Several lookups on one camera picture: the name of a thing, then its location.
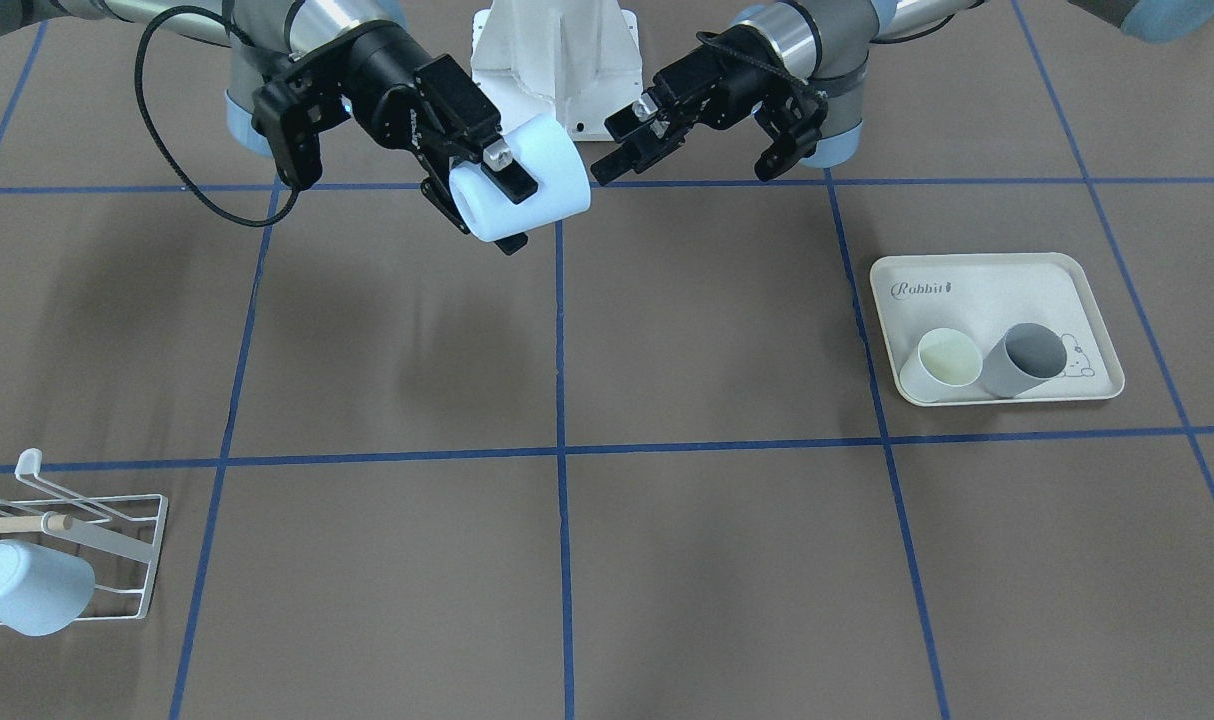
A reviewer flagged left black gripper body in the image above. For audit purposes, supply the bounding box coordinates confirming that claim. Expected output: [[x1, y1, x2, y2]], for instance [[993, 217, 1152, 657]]
[[643, 25, 798, 129]]

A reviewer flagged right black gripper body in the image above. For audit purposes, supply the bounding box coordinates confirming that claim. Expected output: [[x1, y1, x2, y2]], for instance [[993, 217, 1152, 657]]
[[342, 22, 501, 202]]

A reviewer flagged blue cup front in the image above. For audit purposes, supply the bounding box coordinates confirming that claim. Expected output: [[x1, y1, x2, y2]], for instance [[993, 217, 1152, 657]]
[[448, 114, 592, 243]]

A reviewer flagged blue cup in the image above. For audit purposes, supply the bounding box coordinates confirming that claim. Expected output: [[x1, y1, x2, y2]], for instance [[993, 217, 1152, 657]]
[[448, 114, 592, 243], [0, 539, 96, 637]]

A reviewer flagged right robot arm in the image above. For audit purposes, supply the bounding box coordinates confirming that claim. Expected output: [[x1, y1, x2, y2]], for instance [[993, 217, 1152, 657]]
[[0, 1, 538, 255]]

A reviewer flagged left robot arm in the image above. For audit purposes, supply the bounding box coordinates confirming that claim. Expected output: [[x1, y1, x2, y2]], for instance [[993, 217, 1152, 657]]
[[590, 1, 1214, 187]]

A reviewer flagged cream plastic cup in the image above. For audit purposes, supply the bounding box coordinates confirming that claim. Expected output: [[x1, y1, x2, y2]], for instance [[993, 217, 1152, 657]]
[[898, 327, 983, 404]]

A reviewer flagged grey plastic cup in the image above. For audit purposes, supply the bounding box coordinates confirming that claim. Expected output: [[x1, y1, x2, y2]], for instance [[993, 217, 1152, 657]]
[[978, 323, 1068, 398]]

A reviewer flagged wooden rack dowel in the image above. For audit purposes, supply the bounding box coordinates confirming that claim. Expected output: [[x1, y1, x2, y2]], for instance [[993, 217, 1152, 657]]
[[0, 512, 75, 535]]

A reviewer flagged cream serving tray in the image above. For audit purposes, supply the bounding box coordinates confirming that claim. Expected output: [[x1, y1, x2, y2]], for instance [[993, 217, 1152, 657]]
[[869, 253, 1125, 407]]

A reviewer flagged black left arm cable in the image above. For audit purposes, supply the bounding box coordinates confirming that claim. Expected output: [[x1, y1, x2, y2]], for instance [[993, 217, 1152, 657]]
[[694, 30, 958, 101]]

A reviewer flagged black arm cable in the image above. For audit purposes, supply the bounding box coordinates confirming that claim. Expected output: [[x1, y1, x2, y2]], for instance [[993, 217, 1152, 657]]
[[134, 5, 304, 229], [694, 30, 958, 101]]

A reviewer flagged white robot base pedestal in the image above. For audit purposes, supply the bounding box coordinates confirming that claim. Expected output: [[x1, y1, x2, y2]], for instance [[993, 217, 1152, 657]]
[[470, 1, 643, 142]]

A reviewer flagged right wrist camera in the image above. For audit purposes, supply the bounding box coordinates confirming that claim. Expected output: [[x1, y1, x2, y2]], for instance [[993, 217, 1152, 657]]
[[253, 53, 351, 191]]

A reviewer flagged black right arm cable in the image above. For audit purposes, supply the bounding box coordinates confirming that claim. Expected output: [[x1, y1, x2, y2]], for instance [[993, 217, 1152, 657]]
[[134, 5, 304, 229]]

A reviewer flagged white wire cup rack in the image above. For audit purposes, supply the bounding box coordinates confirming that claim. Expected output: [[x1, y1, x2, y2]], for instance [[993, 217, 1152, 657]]
[[0, 448, 169, 627]]

